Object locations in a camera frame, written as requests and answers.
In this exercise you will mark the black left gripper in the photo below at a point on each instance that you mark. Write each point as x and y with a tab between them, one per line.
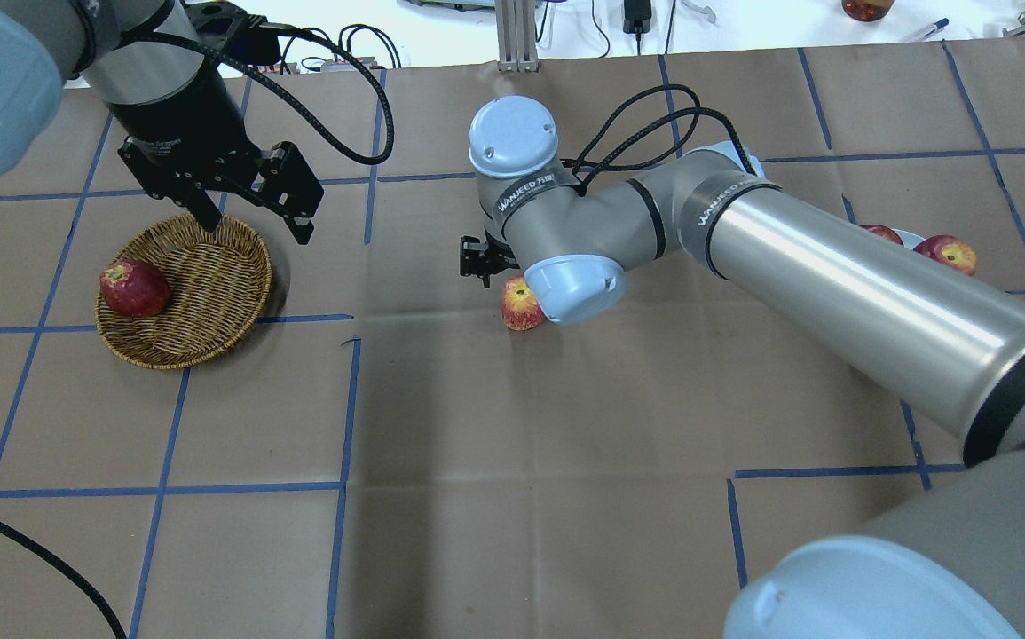
182	108

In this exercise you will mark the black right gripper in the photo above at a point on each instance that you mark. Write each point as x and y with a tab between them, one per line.
479	259

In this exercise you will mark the red yellow apple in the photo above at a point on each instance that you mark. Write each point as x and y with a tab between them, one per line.
520	310

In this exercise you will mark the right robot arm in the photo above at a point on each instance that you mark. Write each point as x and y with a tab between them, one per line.
950	564

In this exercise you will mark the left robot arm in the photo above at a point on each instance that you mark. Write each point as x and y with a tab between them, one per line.
154	65

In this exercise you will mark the round wicker basket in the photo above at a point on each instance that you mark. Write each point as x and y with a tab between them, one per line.
219	283

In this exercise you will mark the dark red apple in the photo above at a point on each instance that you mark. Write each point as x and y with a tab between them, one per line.
134	288

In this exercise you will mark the red apple on plate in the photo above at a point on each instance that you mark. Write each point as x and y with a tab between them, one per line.
951	251
885	232

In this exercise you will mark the light blue plate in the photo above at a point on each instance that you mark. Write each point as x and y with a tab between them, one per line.
909	240

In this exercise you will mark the apple on background table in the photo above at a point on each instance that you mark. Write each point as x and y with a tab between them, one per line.
867	11

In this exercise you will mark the black power adapter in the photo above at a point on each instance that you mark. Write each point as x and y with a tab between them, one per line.
636	16

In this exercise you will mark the blue pen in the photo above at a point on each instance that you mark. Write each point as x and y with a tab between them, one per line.
928	32

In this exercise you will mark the aluminium profile post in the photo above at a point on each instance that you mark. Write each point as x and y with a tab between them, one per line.
516	36

